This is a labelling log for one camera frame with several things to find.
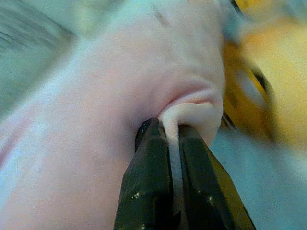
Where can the white bed sheet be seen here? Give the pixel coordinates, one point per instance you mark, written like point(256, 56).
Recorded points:
point(24, 72)

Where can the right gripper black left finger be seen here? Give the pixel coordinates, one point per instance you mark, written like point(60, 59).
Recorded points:
point(148, 172)

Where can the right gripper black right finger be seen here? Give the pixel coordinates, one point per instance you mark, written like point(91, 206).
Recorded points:
point(201, 182)

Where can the pink soft cloth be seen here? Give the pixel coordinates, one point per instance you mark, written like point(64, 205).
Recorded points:
point(96, 95)

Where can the yellow cartoon egg blanket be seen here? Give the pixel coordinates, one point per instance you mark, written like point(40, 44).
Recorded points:
point(275, 72)

